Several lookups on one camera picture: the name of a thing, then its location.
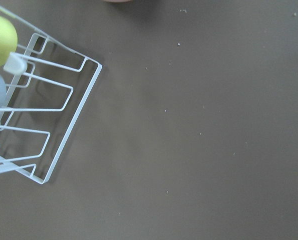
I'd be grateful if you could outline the white dish rack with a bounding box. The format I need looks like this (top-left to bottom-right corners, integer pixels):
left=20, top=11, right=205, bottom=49
left=0, top=5, right=102, bottom=185

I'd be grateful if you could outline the yellow cup on rack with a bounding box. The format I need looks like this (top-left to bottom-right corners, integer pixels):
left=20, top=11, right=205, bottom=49
left=0, top=16, right=18, bottom=66

